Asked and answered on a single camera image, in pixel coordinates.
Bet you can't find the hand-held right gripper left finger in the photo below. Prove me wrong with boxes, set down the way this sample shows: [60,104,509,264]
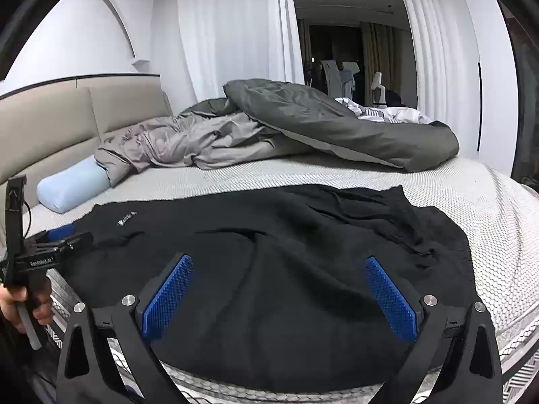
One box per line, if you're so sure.
[57,253,194,404]

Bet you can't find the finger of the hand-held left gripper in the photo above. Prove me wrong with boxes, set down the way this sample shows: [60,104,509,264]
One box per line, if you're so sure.
[59,231,94,254]
[36,224,78,245]

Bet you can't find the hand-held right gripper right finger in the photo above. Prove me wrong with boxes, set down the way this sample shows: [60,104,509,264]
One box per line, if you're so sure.
[364,255,504,404]

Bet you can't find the black pants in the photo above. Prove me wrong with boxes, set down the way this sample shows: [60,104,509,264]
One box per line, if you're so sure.
[63,184,476,394]

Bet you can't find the person's left hand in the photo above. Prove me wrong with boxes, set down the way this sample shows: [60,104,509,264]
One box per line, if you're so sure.
[0,280,54,334]

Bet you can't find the light blue pillow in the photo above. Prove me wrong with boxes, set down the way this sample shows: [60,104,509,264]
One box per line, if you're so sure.
[36,156,112,214]

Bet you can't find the beige padded headboard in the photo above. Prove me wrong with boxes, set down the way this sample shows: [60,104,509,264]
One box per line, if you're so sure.
[0,73,173,236]

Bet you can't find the white honeycomb mattress bed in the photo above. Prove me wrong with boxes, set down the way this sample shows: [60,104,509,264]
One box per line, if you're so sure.
[21,151,539,404]

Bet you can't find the dark grey duvet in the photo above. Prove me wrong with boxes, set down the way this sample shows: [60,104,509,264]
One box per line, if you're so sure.
[181,78,459,173]

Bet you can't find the striped white bedding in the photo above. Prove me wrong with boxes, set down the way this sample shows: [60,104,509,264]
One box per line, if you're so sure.
[335,97,432,125]

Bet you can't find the white chair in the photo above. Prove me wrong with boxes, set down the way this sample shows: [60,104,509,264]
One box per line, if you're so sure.
[371,71,388,108]

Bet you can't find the hanging clothes rack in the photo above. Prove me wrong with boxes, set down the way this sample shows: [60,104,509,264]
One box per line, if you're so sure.
[318,60,358,102]

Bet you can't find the brown curtain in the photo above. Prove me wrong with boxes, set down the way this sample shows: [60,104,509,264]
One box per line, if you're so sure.
[362,23,415,108]

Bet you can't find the white pleated curtain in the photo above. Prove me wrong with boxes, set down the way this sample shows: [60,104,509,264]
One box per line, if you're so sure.
[391,0,476,125]

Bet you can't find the white sheer curtain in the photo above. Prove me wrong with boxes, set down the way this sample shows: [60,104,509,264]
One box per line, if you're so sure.
[152,0,304,106]

